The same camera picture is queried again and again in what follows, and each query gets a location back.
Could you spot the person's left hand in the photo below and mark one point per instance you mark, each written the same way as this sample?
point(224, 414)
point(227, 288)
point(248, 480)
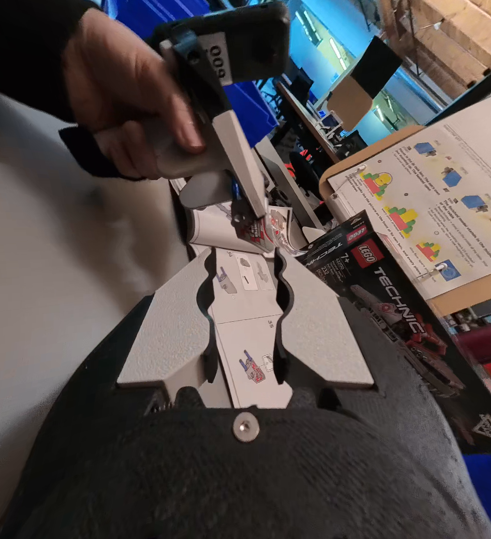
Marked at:
point(119, 92)

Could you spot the black toy set box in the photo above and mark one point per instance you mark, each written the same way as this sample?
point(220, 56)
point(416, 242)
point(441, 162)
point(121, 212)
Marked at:
point(397, 294)

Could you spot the instruction sheet on cardboard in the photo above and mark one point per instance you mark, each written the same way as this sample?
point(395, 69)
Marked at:
point(355, 156)

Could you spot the stack of cardboard boxes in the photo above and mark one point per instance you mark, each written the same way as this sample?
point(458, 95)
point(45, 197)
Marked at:
point(447, 38)

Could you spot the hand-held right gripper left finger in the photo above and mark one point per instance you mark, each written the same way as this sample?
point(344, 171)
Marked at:
point(169, 328)

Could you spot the black and brown cardboard sign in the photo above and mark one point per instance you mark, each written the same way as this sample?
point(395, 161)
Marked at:
point(363, 84)

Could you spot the person's left forearm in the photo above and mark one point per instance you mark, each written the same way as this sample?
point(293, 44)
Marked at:
point(18, 46)

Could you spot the open instruction booklet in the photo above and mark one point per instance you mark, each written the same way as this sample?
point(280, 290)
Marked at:
point(245, 337)

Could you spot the grey panel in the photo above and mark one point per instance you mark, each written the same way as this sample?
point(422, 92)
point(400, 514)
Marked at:
point(287, 185)

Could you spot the red storage bin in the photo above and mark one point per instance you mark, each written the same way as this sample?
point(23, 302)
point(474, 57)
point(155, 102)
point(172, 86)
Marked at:
point(489, 353)

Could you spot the printed instruction sheet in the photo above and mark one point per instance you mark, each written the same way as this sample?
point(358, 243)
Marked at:
point(447, 198)

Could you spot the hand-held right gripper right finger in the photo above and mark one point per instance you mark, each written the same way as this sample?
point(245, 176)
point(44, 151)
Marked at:
point(321, 328)

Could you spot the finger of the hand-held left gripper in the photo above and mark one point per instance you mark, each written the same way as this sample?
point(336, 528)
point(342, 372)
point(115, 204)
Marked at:
point(241, 160)

